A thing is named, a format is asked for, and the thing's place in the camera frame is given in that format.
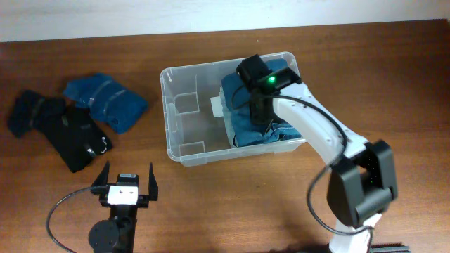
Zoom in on white label in bin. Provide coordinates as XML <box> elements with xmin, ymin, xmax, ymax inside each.
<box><xmin>210</xmin><ymin>96</ymin><xmax>224</xmax><ymax>118</ymax></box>

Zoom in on blue folded shirt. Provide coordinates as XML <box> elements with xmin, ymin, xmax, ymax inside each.
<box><xmin>63</xmin><ymin>73</ymin><xmax>148</xmax><ymax>134</ymax></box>

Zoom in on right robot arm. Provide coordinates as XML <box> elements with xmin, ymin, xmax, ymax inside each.
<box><xmin>236</xmin><ymin>55</ymin><xmax>410</xmax><ymax>253</ymax></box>

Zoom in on light blue denim jeans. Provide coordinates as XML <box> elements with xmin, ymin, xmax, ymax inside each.
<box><xmin>219</xmin><ymin>88</ymin><xmax>236</xmax><ymax>148</ymax></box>

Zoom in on dark blue jeans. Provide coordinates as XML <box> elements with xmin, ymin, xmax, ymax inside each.
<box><xmin>221</xmin><ymin>72</ymin><xmax>302</xmax><ymax>148</ymax></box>

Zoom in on black folded garment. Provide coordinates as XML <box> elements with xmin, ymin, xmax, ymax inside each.
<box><xmin>7</xmin><ymin>90</ymin><xmax>113</xmax><ymax>173</ymax></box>

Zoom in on clear plastic storage bin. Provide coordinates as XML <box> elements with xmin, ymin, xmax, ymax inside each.
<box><xmin>160</xmin><ymin>58</ymin><xmax>306</xmax><ymax>167</ymax></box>

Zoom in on left white camera box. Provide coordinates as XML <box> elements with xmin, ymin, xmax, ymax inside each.
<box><xmin>107</xmin><ymin>186</ymin><xmax>139</xmax><ymax>205</ymax></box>

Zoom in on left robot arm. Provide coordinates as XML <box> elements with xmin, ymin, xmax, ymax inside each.
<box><xmin>88</xmin><ymin>163</ymin><xmax>158</xmax><ymax>253</ymax></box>

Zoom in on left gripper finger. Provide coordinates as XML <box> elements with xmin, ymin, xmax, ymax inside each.
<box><xmin>91</xmin><ymin>161</ymin><xmax>110</xmax><ymax>187</ymax></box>
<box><xmin>148</xmin><ymin>163</ymin><xmax>158</xmax><ymax>201</ymax></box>

